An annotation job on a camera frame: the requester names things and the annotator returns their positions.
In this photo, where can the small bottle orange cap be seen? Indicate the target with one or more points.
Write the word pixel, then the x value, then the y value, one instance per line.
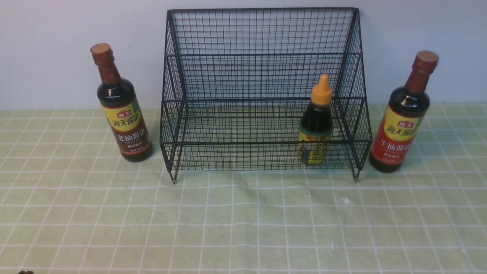
pixel 316 125

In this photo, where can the dark soy sauce bottle brown label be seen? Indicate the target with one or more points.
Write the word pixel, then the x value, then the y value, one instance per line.
pixel 122 110

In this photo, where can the soy sauce bottle red label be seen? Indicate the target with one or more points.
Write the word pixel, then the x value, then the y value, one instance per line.
pixel 403 116

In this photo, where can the green checkered tablecloth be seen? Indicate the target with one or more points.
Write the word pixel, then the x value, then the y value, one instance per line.
pixel 71 205

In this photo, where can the black wire mesh shelf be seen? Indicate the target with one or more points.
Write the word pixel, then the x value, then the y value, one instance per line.
pixel 237 81

